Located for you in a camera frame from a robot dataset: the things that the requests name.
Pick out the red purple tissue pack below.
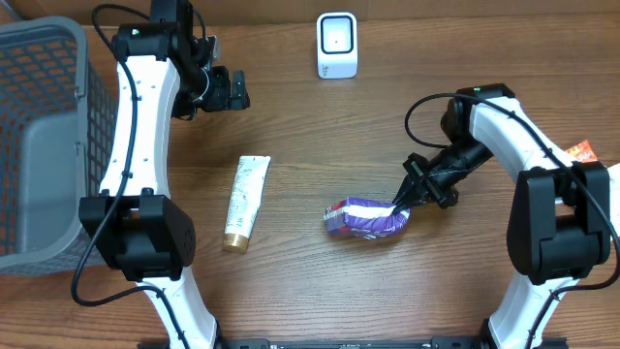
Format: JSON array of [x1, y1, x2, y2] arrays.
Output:
[[324, 197, 410, 239]]

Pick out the white tube gold cap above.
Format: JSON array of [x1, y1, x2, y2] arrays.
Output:
[[223, 155, 271, 253]]

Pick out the orange white sticker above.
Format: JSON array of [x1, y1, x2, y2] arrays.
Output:
[[566, 140, 598, 163]]

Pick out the orange cream snack bag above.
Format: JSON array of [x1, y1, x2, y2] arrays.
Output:
[[607, 164, 620, 234]]

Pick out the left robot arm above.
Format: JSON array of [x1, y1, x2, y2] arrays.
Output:
[[78, 1, 250, 348]]

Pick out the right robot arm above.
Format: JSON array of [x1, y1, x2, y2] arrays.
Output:
[[392, 83, 619, 348]]

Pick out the white barcode scanner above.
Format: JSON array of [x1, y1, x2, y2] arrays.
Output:
[[316, 12, 358, 79]]

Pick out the dark grey plastic basket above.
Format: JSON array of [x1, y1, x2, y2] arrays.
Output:
[[1, 16, 117, 276]]

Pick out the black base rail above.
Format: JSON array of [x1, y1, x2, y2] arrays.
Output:
[[138, 336, 571, 349]]

